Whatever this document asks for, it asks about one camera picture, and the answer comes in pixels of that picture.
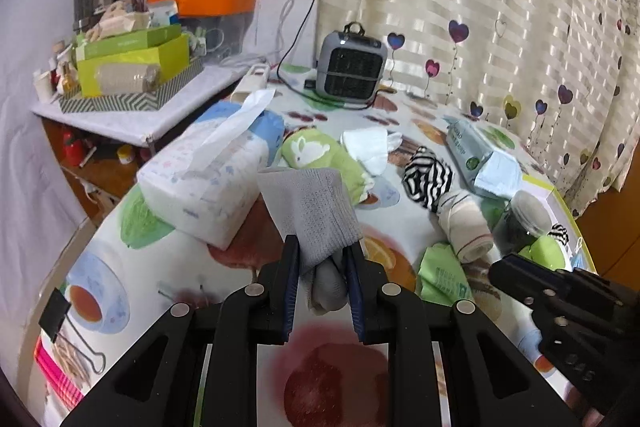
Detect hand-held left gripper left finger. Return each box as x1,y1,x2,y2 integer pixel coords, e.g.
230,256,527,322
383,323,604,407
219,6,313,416
60,234,302,427

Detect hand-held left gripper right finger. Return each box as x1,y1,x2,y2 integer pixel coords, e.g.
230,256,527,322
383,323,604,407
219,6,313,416
346,243,586,427

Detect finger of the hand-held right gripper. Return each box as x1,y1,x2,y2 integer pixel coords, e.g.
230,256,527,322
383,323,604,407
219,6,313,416
487,254,572,309
514,254,627,304

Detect blue face masks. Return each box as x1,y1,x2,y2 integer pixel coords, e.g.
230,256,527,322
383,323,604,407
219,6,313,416
570,239,590,269

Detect black white striped sock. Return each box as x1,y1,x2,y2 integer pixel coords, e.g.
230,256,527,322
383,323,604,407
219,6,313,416
403,146,455,212
547,224,571,248

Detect green packet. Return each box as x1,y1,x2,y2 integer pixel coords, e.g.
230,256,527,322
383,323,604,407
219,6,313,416
416,243,473,305

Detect beige cloth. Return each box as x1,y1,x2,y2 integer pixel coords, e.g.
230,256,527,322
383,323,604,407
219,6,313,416
434,189,493,264

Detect grey sock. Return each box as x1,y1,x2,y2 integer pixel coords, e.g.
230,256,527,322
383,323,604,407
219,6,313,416
257,167,365,313

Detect yellow-green cardboard box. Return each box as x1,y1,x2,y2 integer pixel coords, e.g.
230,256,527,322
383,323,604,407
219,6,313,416
520,173,598,274

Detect green rabbit print towel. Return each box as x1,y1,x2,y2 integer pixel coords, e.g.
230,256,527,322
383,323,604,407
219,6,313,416
279,129,375,204

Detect green cream jar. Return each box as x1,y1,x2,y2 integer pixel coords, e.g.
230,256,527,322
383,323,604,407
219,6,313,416
520,234,568,270

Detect clear jar with dark contents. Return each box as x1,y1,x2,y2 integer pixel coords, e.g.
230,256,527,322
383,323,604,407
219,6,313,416
492,189,556,258

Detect blue face mask pack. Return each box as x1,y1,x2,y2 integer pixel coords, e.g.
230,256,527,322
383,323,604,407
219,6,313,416
445,119,523,198

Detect white blue tissue pack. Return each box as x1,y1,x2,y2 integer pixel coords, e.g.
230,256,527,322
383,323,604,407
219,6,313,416
136,89,286,252

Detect white plastic tube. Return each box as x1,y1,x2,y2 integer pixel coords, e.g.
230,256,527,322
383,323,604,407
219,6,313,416
230,63,271,105

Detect wooden clothespins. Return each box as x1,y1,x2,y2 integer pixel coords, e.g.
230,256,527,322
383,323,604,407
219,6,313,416
51,341,92,384

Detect white side table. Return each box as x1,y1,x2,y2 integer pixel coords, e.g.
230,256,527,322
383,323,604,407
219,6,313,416
31,56,267,148

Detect grey space heater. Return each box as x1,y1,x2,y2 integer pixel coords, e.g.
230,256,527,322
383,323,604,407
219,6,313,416
314,22,389,104

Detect black binder clip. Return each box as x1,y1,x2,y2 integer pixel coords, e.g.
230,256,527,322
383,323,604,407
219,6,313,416
39,291,107,375

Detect chevron pattern tray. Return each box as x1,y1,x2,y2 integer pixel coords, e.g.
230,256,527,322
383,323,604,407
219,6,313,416
57,57,205,114

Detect red plastic toy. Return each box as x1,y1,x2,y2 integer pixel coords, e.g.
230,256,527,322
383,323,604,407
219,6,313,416
62,130,84,168

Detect clear plastic container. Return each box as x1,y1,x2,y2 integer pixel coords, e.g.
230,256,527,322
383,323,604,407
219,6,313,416
182,14,253,68

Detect lime carton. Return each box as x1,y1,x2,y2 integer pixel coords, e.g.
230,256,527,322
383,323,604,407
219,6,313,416
76,33,192,98

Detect beige bandage roll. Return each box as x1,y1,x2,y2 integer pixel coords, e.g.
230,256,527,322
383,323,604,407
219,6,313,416
95,63,162,94

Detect heart print curtain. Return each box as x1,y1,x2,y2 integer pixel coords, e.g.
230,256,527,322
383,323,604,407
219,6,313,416
317,0,640,218

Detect green carton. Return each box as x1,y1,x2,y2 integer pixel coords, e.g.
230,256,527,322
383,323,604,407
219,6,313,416
75,24,183,60

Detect orange box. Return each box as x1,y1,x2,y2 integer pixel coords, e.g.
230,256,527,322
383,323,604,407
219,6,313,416
147,0,258,18

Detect white teal carton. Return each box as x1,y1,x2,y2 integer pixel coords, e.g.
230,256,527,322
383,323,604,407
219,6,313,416
150,1,180,28

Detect small cosmetic bottles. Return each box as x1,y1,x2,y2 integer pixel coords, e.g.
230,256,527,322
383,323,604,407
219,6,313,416
32,42,77,100

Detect beige wrapped packets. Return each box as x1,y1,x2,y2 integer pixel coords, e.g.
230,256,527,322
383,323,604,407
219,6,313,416
87,2,153,40

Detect tall glass jar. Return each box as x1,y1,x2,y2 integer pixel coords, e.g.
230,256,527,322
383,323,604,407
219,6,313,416
72,0,96,30

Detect black heater cable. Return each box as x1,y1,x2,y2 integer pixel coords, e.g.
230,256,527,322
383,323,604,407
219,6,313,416
276,0,373,110

